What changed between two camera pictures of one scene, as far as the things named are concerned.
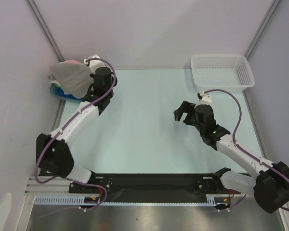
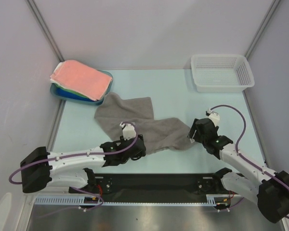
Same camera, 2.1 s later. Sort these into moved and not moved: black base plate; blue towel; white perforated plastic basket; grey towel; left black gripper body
Moved: grey towel; left black gripper body
Not moved: blue towel; black base plate; white perforated plastic basket
